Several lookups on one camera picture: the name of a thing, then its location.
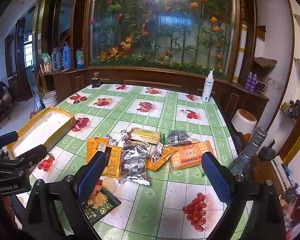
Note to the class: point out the grey thermos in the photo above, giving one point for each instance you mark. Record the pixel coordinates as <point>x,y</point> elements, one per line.
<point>56,60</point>

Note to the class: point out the silver foil snack packet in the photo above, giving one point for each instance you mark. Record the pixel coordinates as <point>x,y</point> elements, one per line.
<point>135,165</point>

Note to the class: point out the silver flashlight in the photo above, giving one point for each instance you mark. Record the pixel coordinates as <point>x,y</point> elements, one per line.
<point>250,150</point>

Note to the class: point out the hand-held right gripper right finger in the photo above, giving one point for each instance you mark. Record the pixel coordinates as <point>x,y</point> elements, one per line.
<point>217,177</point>

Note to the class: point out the dark green snack packet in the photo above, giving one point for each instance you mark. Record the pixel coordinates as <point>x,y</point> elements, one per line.
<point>103,205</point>

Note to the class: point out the large orange snack packet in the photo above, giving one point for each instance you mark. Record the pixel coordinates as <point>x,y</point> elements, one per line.
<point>112,162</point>

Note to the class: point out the yellow cardboard box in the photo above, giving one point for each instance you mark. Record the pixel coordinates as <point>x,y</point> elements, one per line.
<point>45,127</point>

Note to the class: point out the green label plastic bottle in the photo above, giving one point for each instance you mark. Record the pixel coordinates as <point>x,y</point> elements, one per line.
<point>80,58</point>

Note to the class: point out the orange label cracker pack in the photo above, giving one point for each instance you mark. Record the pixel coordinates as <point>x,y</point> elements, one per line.
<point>190,155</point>

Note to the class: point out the green fruit print tablecloth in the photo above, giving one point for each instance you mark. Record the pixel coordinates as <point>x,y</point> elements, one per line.
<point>140,120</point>

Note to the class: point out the dark bag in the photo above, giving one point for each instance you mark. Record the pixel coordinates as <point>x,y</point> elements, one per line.
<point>294,107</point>

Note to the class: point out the small cardboard carton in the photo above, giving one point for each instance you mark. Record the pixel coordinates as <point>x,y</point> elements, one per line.
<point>47,68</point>

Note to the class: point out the green label cracker pack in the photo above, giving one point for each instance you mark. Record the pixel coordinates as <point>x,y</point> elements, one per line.
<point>145,135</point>

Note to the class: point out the black and white candy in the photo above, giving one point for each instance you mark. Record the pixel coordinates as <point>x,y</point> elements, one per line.
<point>123,135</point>
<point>106,136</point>
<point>157,151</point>
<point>113,141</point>

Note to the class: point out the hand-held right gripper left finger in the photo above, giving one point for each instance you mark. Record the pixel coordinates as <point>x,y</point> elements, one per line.
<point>90,177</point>

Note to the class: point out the small orange snack packet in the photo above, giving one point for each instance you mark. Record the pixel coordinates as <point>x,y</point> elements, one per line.
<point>162,158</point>

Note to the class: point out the green and white bag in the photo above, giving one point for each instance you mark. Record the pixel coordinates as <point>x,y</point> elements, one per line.
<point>46,58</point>

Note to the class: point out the wooden chair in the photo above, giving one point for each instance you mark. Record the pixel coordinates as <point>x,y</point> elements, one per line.
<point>0,107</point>

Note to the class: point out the brown root carving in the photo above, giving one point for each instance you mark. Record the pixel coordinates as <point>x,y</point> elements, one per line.
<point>265,65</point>

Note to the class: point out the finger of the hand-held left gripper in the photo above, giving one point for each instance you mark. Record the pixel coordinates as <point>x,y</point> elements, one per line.
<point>30,153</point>
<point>5,138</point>

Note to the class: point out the clear packet of dark snack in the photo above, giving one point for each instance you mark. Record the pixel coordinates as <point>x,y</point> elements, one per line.
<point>177,137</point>

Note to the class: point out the purple bottle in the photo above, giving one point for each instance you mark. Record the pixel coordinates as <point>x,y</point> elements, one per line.
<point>248,81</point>
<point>253,82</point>

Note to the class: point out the white spray bottle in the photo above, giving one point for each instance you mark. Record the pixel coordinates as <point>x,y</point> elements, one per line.
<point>207,90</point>

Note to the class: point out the small dark jar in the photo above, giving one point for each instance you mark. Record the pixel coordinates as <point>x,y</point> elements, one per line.
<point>96,81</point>

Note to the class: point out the white and orange container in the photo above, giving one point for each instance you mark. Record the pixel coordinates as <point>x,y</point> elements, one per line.
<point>245,120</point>

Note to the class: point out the blue thermos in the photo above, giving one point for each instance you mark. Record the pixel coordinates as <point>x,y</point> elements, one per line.
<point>66,57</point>

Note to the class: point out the white and yellow rolled poster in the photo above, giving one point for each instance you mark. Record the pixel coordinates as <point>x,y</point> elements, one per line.
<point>241,52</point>

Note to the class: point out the white plastic bucket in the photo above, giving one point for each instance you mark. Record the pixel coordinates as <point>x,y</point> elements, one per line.
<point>50,100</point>

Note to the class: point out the stack of books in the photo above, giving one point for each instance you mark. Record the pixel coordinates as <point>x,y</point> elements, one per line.
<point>281,172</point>

